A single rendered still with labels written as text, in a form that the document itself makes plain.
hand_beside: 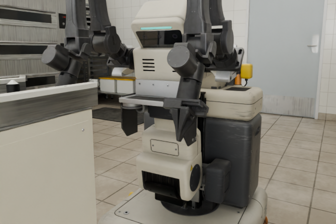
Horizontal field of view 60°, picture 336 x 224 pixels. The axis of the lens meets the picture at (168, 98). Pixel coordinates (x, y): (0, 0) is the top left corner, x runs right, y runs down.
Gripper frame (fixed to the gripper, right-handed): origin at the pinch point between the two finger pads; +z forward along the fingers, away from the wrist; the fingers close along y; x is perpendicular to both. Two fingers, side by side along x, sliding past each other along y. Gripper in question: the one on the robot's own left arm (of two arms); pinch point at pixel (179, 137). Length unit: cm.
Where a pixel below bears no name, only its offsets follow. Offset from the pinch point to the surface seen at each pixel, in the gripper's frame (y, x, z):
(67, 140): -21.3, -13.9, 6.6
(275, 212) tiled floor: 9, 138, 16
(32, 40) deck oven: -328, 170, -130
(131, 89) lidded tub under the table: -261, 327, -121
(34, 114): -22.3, -24.0, 3.2
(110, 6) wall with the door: -353, 315, -288
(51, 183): -21.4, -14.8, 16.4
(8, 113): -22.3, -29.4, 4.6
